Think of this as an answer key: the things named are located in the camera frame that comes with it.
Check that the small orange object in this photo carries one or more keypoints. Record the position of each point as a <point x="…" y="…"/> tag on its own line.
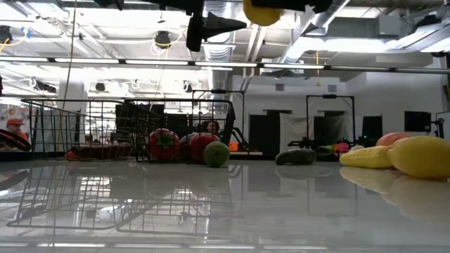
<point x="233" y="145"/>

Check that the white garlic bulb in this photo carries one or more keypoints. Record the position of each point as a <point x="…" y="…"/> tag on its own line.
<point x="356" y="148"/>

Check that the dark red chili pepper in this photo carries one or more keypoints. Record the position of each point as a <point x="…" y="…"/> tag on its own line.
<point x="95" y="152"/>

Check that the yellow corn cob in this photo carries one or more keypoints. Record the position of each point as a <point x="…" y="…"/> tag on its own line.
<point x="365" y="156"/>

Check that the long ceiling light rail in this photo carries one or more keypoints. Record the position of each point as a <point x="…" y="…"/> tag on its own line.
<point x="225" y="64"/>

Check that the black monitor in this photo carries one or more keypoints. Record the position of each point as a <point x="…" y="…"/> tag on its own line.
<point x="417" y="121"/>
<point x="372" y="127"/>

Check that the bright red apple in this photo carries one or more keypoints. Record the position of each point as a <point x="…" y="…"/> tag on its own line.
<point x="203" y="145"/>

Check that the red tomato green stem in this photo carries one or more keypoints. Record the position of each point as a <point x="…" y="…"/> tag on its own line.
<point x="163" y="144"/>

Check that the dark red apple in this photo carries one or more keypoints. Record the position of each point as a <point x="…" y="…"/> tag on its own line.
<point x="185" y="144"/>

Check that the white hanging cloth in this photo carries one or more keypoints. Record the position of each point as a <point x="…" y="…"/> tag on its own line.
<point x="292" y="128"/>

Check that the person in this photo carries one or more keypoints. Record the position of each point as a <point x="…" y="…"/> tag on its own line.
<point x="14" y="128"/>
<point x="212" y="127"/>

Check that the yellow lemon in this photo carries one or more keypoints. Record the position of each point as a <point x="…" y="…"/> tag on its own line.
<point x="420" y="156"/>
<point x="262" y="15"/>

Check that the silver ceiling duct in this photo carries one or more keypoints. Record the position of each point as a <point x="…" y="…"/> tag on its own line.
<point x="218" y="52"/>
<point x="309" y="31"/>

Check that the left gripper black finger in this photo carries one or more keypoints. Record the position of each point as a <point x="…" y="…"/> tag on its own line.
<point x="299" y="4"/>
<point x="219" y="24"/>

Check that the dark green cucumber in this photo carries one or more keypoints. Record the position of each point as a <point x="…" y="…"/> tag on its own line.
<point x="295" y="156"/>

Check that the green lime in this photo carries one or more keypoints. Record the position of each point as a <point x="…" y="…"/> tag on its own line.
<point x="216" y="154"/>

